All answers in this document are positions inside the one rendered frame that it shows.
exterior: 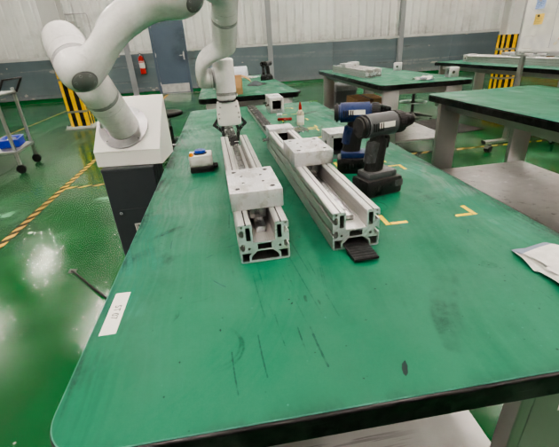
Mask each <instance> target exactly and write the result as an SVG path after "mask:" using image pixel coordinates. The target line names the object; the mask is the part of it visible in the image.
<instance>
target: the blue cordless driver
mask: <svg viewBox="0 0 559 447"><path fill-rule="evenodd" d="M397 110H400V109H396V110H391V106H386V105H383V104H380V102H372V104H370V101H367V102H344V103H341V104H340V105H338V103H336V105H335V122H338V121H340V122H347V124H346V125H344V129H343V134H342V143H343V145H342V149H341V153H339V154H337V170H338V171H339V172H341V173H342V174H346V173H358V170H359V169H363V168H364V166H365V163H364V162H363V160H364V156H365V150H366V148H360V147H361V141H362V139H359V138H357V137H356V136H355V134H354V132H353V122H354V121H355V119H356V117H358V116H361V115H363V114H375V113H381V112H387V111H397Z"/></svg>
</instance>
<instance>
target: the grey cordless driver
mask: <svg viewBox="0 0 559 447"><path fill-rule="evenodd" d="M419 119H420V117H413V115H412V114H407V113H405V112H404V111H402V110H397V111H387V112H381V113H375V114H363V115H361V116H358V117H356V119H355V121H354V122H353V132H354V134H355V136H356V137H357V138H359V139H362V138H370V139H369V140H368V141H366V150H365V156H364V160H363V162H364V163H365V166H364V168H363V169H359V170H358V174H357V175H356V176H353V178H352V183H353V184H354V185H355V186H356V187H357V188H358V189H359V190H360V191H362V193H364V194H365V195H366V196H367V197H368V198H369V199H371V198H374V197H378V196H382V195H385V194H389V193H393V192H399V191H400V190H401V185H402V184H403V178H402V176H401V175H399V174H398V173H397V170H396V169H394V168H392V167H389V166H387V165H384V164H383V163H384V158H385V153H386V148H388V147H389V143H390V134H394V133H398V132H402V131H404V130H405V128H406V127H408V126H410V125H412V124H413V122H414V120H419Z"/></svg>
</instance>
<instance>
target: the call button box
mask: <svg viewBox="0 0 559 447"><path fill-rule="evenodd" d="M189 153H192V154H193V157H189V163H190V168H191V173H192V174H195V173H203V172H211V171H214V168H217V167H218V163H217V162H213V158H212V152H211V150H206V152H205V153H194V152H189Z"/></svg>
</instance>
